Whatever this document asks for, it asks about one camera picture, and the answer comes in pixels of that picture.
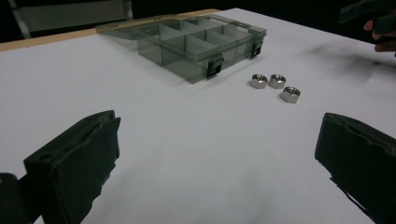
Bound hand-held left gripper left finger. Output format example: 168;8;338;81
23;109;121;224

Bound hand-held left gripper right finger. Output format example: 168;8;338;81
314;112;396;224

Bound silver hex nut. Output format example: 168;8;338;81
279;86;302;105
268;73;287;90
249;73;268;90

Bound grey transparent compartment box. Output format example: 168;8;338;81
94;13;268;85

